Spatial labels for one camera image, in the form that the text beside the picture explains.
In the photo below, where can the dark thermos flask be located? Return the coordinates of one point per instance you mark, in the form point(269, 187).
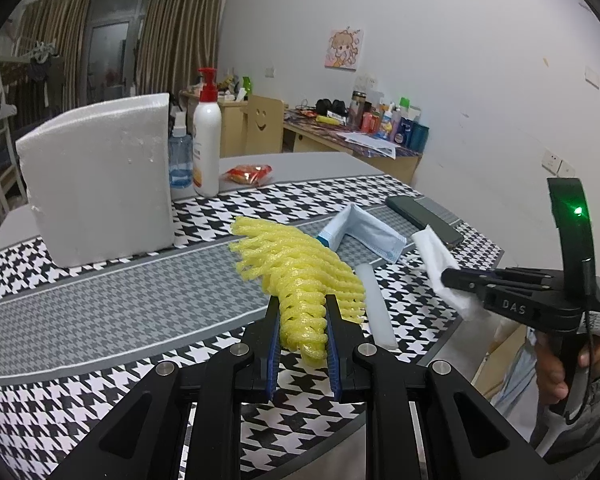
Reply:
point(357, 107)

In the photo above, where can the black smartphone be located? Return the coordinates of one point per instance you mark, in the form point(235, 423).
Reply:
point(415, 210)

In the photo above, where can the plain wooden desk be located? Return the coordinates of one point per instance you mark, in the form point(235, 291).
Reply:
point(232, 130)

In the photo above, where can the printed paper sheets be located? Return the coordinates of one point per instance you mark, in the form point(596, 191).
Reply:
point(372, 146)

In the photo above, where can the double wall socket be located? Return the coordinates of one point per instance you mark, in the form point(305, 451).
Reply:
point(366, 81)

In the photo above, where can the cartoon wall poster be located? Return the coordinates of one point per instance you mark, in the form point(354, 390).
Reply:
point(344, 50)

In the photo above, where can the white tissue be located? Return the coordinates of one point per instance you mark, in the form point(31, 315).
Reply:
point(435, 260)

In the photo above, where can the dark hanging clothes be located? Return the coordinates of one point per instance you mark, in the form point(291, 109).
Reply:
point(45, 72)

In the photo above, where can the clear blue water bottle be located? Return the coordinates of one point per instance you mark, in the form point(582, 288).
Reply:
point(180, 160)

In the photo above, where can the white wall socket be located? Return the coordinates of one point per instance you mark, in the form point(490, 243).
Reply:
point(550, 161)
point(566, 168)

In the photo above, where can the houndstooth table mat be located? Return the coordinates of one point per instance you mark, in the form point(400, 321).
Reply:
point(130, 300)

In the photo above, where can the black headphones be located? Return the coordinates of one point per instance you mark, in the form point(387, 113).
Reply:
point(330, 107)

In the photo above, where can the wooden chair with smiley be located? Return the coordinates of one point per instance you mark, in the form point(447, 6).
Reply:
point(265, 125)

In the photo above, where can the wooden desk with patterned cover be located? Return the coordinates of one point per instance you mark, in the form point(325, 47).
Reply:
point(330, 142)

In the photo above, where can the glass balcony door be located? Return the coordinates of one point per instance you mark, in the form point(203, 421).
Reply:
point(110, 50)

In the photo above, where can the red snack packet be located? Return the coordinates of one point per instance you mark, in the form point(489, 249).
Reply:
point(245, 174)

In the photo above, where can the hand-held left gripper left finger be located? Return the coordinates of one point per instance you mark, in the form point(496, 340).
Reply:
point(275, 370)

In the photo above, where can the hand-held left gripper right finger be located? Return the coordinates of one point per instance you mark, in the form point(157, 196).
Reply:
point(334, 370)

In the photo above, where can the person's light blue pants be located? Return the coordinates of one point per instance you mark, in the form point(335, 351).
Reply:
point(515, 385)

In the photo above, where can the person's right hand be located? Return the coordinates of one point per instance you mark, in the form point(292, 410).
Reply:
point(546, 375)

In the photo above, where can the green spray bottle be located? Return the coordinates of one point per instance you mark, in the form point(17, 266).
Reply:
point(247, 86)

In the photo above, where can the white foam box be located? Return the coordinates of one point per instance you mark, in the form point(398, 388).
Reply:
point(95, 185)

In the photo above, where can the row of toiletry bottles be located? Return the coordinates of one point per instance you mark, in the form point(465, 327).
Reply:
point(400, 127)

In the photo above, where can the white wall switch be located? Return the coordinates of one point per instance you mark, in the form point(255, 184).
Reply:
point(591, 75)

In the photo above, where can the blue face mask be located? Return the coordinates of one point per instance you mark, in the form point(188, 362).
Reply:
point(370, 235)

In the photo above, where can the white bed ladder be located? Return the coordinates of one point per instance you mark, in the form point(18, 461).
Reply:
point(0, 135)

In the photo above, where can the brown curtain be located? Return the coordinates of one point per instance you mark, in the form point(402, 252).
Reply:
point(180, 35)
point(55, 15)

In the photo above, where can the yellow foam fruit net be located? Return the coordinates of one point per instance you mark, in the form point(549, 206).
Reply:
point(290, 270)

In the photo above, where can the white red pump bottle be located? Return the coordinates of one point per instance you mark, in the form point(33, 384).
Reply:
point(206, 150)

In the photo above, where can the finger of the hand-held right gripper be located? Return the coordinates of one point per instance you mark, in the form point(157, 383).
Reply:
point(465, 279)
point(525, 287)

